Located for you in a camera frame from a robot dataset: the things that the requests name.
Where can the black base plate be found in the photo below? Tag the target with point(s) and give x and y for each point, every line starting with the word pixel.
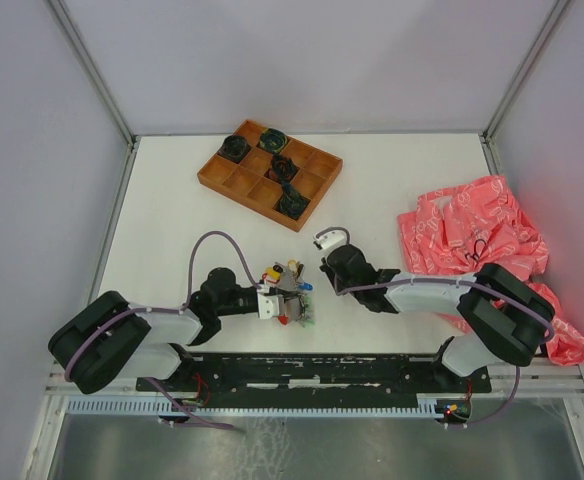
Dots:
pixel 312 380

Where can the dark floral rolled cloth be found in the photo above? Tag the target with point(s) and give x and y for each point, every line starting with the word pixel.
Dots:
pixel 234 148

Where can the wrist white camera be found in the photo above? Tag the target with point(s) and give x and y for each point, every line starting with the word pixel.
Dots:
pixel 331 237
pixel 270 302

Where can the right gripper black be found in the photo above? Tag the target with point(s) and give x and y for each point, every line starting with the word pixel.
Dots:
pixel 329 273

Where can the pink patterned cloth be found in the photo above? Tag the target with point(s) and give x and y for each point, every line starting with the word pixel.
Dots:
pixel 457 230

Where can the green leaf rolled cloth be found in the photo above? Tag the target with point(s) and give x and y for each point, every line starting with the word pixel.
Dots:
pixel 292 203

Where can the orange flower rolled cloth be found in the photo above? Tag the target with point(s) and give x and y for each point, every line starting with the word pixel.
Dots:
pixel 282 169

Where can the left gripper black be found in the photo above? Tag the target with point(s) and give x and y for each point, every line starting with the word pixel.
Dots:
pixel 285 294

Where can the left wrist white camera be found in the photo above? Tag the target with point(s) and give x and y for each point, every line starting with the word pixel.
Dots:
pixel 270 302

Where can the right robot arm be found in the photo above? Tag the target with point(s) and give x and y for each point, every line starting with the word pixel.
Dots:
pixel 508 320

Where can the grey cable duct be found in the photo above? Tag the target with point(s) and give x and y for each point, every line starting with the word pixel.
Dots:
pixel 154 406

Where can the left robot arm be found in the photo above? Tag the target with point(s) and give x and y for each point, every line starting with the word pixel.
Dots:
pixel 115 339

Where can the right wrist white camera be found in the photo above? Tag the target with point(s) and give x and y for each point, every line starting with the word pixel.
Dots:
pixel 331 237

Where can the dark green rolled cloth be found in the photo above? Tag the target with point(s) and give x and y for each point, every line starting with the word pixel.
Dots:
pixel 272 141

